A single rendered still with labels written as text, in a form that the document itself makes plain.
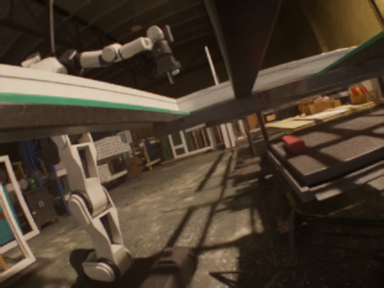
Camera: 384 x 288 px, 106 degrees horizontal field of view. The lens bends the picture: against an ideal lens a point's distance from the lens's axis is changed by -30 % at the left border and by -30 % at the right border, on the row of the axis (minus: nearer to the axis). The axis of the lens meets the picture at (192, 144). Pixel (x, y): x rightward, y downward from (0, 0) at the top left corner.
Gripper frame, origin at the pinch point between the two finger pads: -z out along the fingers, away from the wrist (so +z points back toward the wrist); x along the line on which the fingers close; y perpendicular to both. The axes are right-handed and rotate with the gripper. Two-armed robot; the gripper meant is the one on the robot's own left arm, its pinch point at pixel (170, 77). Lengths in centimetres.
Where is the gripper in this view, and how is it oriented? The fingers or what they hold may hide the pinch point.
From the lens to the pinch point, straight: 98.5
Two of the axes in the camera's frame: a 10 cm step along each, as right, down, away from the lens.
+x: 9.2, -2.8, -2.8
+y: 2.6, -1.2, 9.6
